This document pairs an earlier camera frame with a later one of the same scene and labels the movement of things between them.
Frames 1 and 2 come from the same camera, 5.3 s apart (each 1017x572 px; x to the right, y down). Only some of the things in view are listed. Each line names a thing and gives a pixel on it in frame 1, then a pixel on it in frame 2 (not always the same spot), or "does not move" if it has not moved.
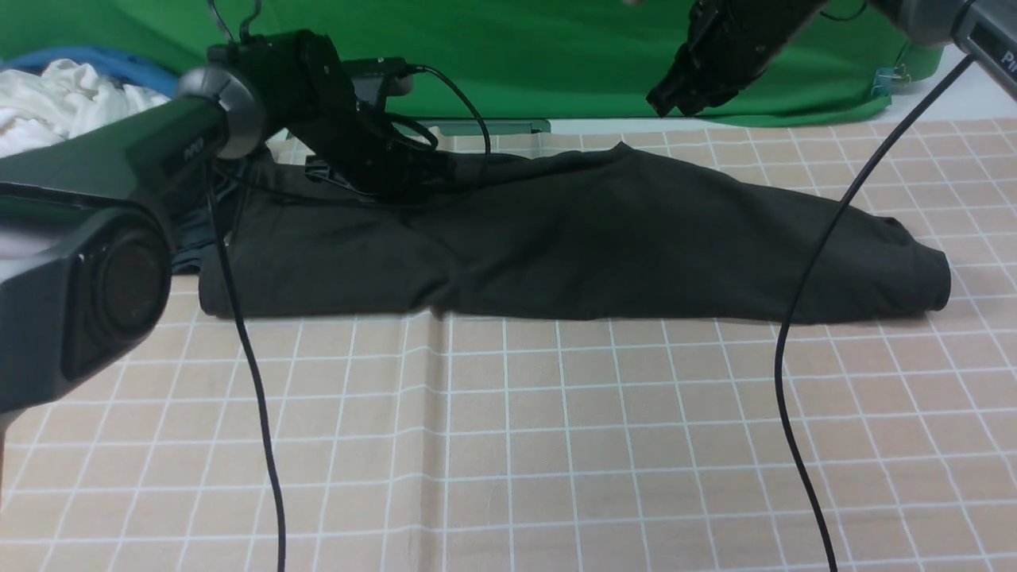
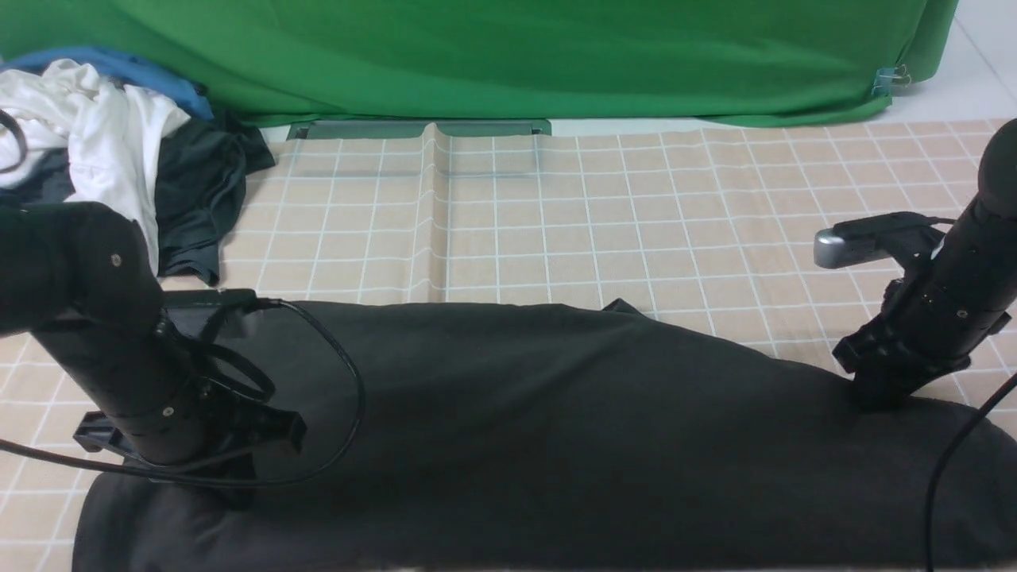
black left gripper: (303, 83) to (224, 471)
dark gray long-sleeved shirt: (612, 230) to (455, 438)
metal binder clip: (887, 78) does not move
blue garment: (140, 68) does not move
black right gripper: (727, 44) to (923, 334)
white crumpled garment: (61, 101) does not move
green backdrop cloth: (497, 59) does not move
